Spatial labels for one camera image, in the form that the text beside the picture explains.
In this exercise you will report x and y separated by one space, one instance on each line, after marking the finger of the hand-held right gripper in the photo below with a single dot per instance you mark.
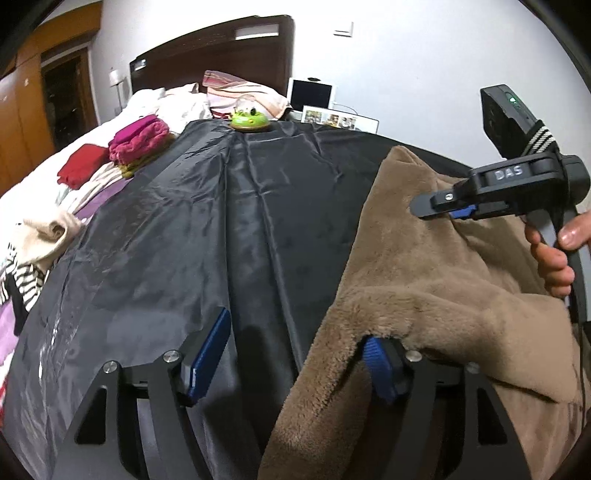
438 203

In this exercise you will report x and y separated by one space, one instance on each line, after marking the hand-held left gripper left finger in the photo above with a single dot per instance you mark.
210 355

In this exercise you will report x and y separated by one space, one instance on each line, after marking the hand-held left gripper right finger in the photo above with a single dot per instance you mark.
381 369

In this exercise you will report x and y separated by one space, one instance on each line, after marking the brown fleece garment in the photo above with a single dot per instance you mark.
438 286

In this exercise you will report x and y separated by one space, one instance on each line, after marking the person's right hand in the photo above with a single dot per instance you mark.
554 267

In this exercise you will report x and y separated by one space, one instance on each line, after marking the black plastic sheet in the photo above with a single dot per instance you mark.
184 221

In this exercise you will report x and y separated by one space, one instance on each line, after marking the white tablet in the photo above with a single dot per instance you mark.
309 94

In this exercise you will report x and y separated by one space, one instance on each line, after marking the black white striped garment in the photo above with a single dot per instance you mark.
25 281

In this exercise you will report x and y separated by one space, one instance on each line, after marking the purple cloth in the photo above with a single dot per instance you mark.
11 332

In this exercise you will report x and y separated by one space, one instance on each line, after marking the pale striped cloth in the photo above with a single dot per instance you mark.
92 191

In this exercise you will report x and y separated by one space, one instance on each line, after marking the yellow-green folded garment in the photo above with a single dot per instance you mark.
134 168

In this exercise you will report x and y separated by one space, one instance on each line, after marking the green toy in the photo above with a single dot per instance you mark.
249 122

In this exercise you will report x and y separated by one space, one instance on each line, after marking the beige garment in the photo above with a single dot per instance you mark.
41 230

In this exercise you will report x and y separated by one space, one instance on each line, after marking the pink striped pillow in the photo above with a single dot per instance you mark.
249 94

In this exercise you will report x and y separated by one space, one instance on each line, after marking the red garment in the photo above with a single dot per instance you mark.
83 166

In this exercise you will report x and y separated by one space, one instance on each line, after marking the pink folded garment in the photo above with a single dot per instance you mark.
138 138

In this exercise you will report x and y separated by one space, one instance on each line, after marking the white bedspread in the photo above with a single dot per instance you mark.
41 170

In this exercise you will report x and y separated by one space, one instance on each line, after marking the white crumpled cloth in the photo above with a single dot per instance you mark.
152 108

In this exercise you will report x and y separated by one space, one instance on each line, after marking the pale pink pillow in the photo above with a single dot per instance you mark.
184 90

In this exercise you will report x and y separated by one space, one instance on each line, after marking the dark wooden headboard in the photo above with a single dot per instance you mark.
207 55

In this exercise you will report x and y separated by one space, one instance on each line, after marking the white bedside lamp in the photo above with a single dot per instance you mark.
115 77

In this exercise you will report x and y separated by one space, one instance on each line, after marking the wooden wardrobe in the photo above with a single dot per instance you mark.
23 106

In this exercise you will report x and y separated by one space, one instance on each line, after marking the photo collage frame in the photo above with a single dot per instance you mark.
341 121

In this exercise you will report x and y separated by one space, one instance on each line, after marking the white wall light switch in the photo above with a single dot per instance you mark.
343 29

